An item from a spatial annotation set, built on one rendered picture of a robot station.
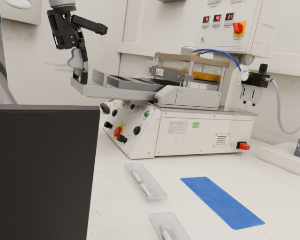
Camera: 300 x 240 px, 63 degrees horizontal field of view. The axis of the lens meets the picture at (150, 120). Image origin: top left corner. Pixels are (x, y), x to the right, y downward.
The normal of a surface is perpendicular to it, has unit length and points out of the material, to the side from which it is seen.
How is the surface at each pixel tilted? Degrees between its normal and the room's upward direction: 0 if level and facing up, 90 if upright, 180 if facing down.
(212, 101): 90
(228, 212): 0
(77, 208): 90
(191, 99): 90
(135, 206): 0
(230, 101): 90
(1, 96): 44
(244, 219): 0
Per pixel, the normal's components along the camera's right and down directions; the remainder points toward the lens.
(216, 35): -0.88, -0.03
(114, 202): 0.15, -0.96
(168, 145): 0.44, 0.28
